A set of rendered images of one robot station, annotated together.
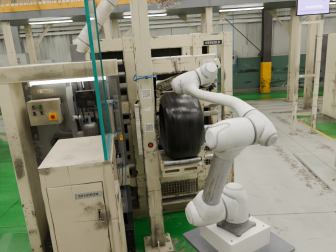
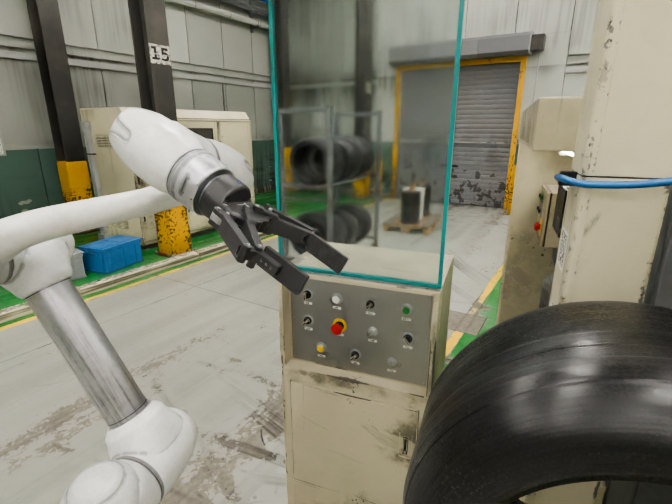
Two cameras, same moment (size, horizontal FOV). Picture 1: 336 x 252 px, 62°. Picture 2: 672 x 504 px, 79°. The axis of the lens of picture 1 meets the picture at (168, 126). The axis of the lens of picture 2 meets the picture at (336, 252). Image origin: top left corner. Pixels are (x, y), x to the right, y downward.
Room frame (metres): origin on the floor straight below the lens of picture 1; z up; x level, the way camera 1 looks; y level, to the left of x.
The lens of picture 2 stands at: (2.31, -0.71, 1.73)
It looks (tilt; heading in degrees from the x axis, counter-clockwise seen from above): 17 degrees down; 120
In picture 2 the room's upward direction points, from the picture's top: straight up
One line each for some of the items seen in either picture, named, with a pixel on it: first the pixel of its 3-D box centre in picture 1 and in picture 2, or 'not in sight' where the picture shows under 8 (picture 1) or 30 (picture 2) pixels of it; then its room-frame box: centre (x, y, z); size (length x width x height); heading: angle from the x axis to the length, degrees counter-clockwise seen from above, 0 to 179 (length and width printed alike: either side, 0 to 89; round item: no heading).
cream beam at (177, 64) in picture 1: (180, 64); not in sight; (2.75, -0.16, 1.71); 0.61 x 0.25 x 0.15; 99
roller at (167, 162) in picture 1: (182, 161); not in sight; (2.30, -0.10, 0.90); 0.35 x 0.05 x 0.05; 99
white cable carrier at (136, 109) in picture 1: (139, 130); not in sight; (2.34, 0.25, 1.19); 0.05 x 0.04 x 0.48; 9
